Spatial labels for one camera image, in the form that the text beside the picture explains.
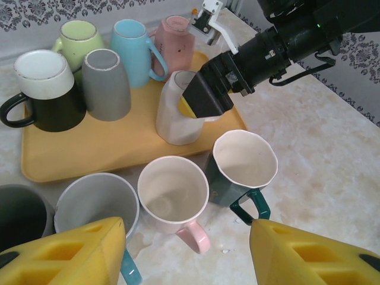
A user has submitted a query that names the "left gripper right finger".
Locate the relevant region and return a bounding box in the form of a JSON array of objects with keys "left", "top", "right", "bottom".
[{"left": 249, "top": 218, "right": 380, "bottom": 285}]

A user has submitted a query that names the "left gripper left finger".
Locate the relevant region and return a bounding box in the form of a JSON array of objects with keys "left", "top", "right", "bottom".
[{"left": 0, "top": 216, "right": 128, "bottom": 285}]

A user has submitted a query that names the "white faceted mug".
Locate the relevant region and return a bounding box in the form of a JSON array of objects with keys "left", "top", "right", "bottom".
[{"left": 156, "top": 70, "right": 222, "bottom": 147}]

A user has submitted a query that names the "pink faceted mug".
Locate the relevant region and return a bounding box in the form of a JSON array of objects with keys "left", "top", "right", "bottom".
[{"left": 150, "top": 16, "right": 197, "bottom": 83}]

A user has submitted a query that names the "large dark grey mug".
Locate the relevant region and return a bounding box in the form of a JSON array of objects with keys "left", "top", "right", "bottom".
[{"left": 0, "top": 183, "right": 57, "bottom": 253}]

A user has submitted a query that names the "teal mug with grey inside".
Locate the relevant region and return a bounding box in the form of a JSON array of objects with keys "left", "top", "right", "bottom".
[{"left": 53, "top": 172, "right": 143, "bottom": 284}]

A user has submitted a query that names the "pale pink round mug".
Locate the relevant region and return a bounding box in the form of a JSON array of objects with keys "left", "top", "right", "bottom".
[{"left": 137, "top": 156, "right": 211, "bottom": 255}]

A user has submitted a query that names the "dark green faceted mug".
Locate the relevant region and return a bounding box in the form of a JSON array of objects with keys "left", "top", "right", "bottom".
[{"left": 204, "top": 129, "right": 279, "bottom": 226}]

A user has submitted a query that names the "small tapered grey mug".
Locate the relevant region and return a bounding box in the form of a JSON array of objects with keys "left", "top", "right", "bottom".
[{"left": 81, "top": 48, "right": 132, "bottom": 122}]

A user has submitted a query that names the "black mug with white base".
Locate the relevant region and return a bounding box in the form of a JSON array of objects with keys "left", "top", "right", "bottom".
[{"left": 0, "top": 49, "right": 87, "bottom": 133}]

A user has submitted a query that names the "light blue mug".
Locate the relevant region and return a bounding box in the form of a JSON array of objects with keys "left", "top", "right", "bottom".
[{"left": 109, "top": 19, "right": 169, "bottom": 88}]

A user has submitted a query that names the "light green mug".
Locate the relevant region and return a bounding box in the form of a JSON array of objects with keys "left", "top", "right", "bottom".
[{"left": 52, "top": 20, "right": 106, "bottom": 87}]

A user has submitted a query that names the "yellow plastic tray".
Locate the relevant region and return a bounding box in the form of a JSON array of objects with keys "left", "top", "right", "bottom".
[{"left": 20, "top": 50, "right": 249, "bottom": 182}]

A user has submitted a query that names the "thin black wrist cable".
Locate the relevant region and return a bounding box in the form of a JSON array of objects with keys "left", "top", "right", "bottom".
[{"left": 268, "top": 52, "right": 338, "bottom": 87}]

